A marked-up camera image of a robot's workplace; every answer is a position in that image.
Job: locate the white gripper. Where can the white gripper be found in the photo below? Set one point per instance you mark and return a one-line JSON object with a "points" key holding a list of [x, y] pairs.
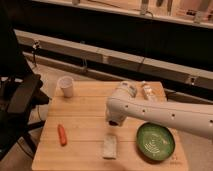
{"points": [[115, 119]]}

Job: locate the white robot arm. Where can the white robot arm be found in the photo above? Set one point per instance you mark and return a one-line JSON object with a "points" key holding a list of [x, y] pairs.
{"points": [[193, 118]]}

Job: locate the white sponge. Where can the white sponge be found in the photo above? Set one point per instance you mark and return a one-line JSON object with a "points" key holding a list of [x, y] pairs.
{"points": [[110, 147]]}

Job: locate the wooden table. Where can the wooden table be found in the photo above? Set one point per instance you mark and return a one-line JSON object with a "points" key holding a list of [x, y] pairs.
{"points": [[83, 118]]}

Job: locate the green plate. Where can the green plate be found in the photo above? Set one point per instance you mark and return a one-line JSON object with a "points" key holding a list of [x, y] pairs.
{"points": [[155, 142]]}

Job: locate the orange carrot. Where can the orange carrot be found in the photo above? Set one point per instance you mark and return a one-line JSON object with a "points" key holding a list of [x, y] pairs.
{"points": [[62, 135]]}

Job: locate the white paper cup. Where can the white paper cup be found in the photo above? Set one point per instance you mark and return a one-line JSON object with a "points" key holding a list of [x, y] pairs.
{"points": [[65, 83]]}

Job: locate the black office chair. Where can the black office chair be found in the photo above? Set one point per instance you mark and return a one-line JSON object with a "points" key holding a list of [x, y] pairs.
{"points": [[20, 91]]}

